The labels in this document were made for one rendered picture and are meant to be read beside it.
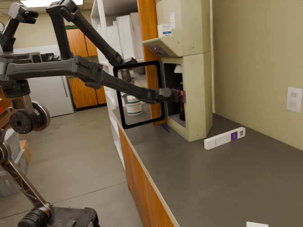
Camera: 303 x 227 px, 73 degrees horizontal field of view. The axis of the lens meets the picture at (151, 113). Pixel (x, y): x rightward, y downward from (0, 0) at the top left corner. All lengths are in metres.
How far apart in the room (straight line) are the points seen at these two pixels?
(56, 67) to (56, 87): 5.00
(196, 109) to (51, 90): 5.10
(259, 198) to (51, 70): 0.91
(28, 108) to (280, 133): 1.41
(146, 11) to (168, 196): 1.06
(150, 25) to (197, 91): 0.54
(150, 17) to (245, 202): 1.12
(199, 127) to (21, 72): 0.90
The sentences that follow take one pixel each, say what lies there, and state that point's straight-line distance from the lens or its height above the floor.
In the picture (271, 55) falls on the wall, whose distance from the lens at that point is 1.24.
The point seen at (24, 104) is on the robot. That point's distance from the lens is 1.40.
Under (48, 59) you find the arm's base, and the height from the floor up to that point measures 1.47.
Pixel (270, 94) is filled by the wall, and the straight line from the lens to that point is 1.27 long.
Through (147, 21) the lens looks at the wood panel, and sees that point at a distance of 1.40.
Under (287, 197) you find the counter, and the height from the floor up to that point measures 0.94.
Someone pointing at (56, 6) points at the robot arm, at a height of 1.72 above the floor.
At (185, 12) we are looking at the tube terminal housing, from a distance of 1.09.
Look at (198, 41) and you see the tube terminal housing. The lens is 1.11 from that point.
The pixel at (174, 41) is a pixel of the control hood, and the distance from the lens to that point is 1.05.
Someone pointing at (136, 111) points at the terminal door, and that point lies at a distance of 1.33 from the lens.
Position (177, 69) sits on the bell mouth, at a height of 1.34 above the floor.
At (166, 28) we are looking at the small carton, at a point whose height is 1.55.
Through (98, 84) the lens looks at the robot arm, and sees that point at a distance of 0.94.
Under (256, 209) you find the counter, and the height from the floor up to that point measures 0.94.
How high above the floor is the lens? 1.47
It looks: 18 degrees down
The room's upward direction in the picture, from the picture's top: 7 degrees counter-clockwise
